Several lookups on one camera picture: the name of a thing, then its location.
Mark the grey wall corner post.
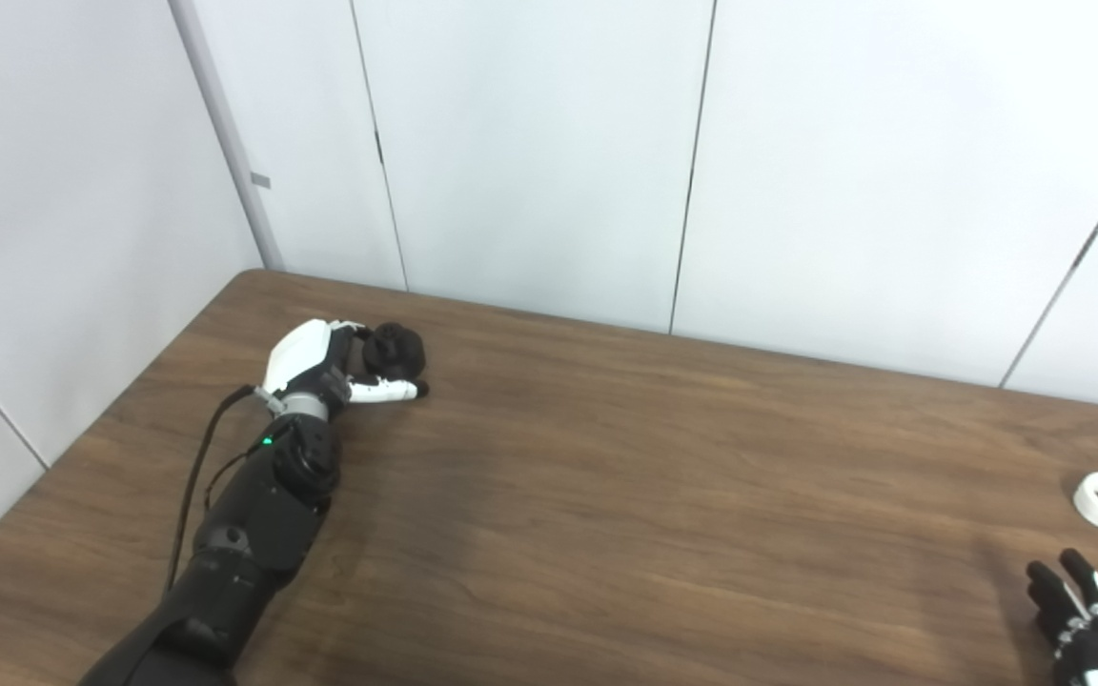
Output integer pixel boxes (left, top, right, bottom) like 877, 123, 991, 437
168, 0, 285, 272

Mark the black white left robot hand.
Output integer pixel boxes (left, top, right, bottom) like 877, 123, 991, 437
261, 319, 430, 420

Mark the round black plastic part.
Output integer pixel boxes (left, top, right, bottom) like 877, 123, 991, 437
361, 323, 427, 381

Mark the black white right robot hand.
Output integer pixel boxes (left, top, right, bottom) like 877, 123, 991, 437
1027, 548, 1098, 686

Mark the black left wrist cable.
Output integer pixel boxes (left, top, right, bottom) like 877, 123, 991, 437
166, 384, 269, 592

